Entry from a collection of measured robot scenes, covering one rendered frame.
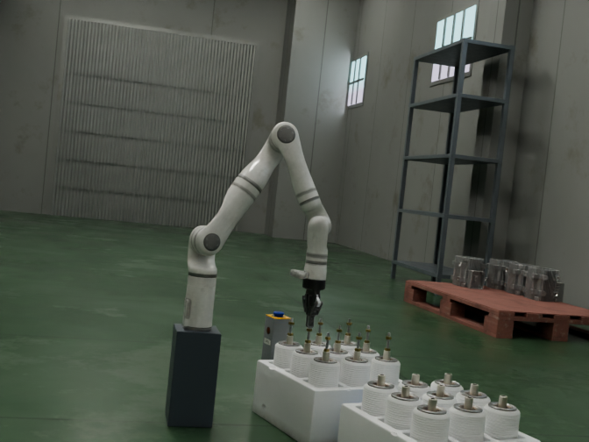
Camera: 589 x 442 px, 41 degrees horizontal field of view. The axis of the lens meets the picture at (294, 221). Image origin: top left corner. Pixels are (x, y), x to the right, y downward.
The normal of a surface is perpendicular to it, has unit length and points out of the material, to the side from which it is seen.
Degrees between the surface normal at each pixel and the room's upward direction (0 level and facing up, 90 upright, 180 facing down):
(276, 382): 90
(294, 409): 90
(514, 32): 90
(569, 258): 90
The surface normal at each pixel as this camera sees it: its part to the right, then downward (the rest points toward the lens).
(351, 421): -0.88, -0.07
